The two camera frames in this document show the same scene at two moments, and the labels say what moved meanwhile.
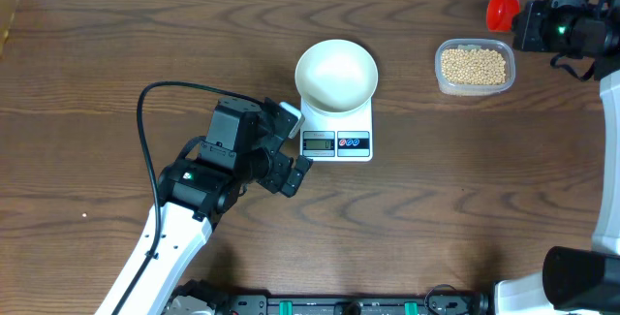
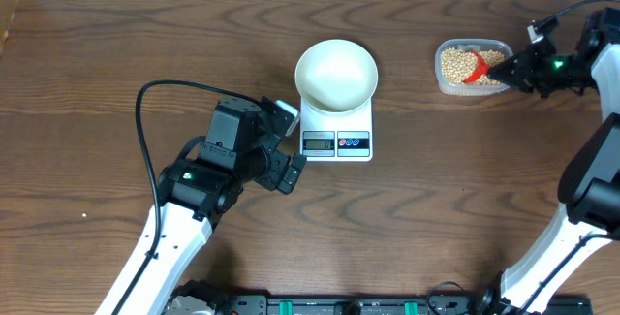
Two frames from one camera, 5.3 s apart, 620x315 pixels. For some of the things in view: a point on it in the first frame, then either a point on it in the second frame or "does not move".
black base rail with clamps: x=204 y=298 does not move
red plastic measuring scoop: x=502 y=6 to x=480 y=69
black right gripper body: x=545 y=30 to x=556 y=70
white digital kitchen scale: x=336 y=139 does not move
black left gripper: x=272 y=179 does not move
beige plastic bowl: x=336 y=77 does not move
